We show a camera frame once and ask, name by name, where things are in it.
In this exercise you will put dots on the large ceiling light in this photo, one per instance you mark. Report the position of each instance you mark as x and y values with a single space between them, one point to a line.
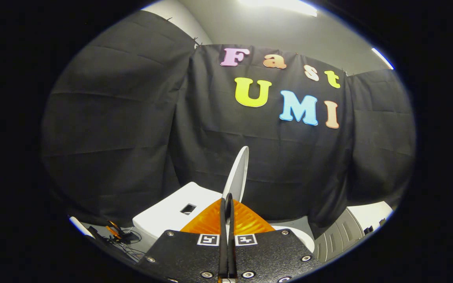
281 4

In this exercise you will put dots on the small ceiling light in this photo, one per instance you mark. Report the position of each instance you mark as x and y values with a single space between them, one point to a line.
383 58

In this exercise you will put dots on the orange black device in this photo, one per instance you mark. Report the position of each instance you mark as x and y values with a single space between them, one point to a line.
114 231

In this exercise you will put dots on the black backdrop cloth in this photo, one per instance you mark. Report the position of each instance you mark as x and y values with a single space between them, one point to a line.
132 137

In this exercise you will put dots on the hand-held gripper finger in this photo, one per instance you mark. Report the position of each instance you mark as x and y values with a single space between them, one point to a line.
223 243
231 243

